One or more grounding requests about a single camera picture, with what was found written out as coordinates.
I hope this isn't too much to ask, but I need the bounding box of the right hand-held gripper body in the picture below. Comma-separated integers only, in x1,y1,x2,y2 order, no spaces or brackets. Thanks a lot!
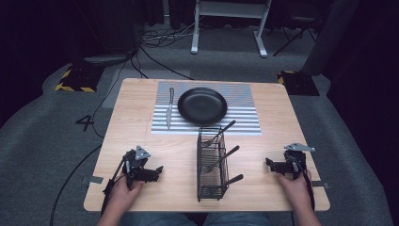
277,142,316,182

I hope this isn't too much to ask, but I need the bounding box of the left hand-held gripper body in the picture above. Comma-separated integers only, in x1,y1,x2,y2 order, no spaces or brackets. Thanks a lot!
121,145,152,191

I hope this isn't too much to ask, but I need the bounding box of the person's right hand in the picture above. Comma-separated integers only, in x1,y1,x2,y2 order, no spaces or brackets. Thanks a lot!
275,172,312,211

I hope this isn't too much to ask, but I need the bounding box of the person's left hand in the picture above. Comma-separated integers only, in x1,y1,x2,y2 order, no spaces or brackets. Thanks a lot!
107,175,146,211

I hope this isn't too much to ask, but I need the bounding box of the grey striped placemat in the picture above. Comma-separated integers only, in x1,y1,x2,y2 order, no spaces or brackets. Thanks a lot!
151,81,263,137

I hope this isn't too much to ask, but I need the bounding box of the silver table knife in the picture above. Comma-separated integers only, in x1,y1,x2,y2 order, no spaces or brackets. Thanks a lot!
166,87,176,130

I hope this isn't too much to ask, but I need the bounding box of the black yellow-striped stand base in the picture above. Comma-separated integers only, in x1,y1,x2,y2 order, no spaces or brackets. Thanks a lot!
54,63,105,94
277,70,321,97

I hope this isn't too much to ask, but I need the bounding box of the black round plate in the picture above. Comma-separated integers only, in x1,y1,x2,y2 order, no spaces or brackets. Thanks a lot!
177,87,229,126

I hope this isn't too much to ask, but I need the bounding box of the black tripod stand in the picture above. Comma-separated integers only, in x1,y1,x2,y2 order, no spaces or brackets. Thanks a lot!
272,17,318,58

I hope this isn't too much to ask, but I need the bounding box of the dark equipment stand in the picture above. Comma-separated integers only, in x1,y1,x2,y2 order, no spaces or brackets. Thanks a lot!
79,0,139,68

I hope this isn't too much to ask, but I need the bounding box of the grey padded pillar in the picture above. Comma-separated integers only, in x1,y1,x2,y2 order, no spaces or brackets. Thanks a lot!
300,0,360,77

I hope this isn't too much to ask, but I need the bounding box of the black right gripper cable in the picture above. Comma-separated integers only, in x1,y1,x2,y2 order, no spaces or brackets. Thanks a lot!
293,155,316,212

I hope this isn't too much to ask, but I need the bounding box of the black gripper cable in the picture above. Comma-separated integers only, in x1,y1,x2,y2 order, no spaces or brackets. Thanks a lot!
100,156,127,218
293,155,316,212

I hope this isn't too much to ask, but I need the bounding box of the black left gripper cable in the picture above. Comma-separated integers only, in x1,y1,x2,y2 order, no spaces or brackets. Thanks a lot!
100,156,127,218

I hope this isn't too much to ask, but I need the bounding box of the black-handled fork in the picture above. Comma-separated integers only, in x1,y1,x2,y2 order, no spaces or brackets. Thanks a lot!
201,120,237,149
202,144,241,175
215,173,245,191

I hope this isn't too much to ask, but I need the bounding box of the black wire cutlery rack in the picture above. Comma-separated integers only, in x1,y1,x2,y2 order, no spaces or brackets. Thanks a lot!
196,125,231,202

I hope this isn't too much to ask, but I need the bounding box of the long black floor cable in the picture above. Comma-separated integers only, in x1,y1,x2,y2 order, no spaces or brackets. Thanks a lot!
49,53,140,226

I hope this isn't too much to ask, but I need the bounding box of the bundle of floor cables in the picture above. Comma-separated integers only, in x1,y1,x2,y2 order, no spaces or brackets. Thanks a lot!
137,17,201,50

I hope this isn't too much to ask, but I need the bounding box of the white metal desk frame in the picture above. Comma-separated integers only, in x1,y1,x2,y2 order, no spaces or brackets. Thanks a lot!
190,0,274,58

